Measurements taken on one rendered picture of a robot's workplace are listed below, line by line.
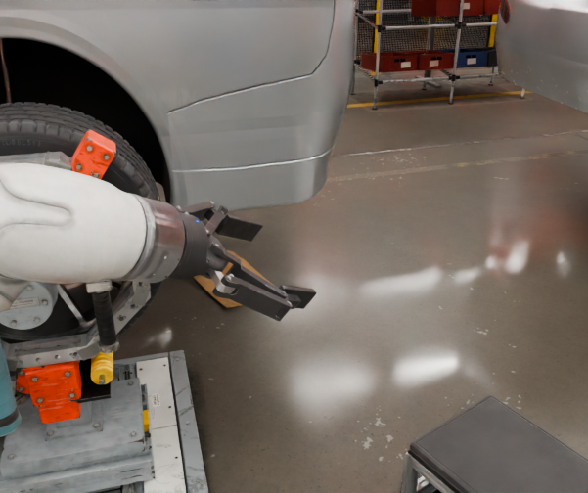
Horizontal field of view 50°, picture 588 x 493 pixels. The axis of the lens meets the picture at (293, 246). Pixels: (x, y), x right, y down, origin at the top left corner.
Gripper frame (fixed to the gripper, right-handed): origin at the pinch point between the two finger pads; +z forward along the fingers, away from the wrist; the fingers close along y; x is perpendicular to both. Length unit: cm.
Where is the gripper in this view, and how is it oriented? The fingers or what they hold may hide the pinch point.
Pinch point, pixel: (276, 263)
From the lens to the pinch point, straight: 84.9
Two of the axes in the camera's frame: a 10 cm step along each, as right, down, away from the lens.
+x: 5.9, -7.4, -3.3
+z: 6.0, 1.3, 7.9
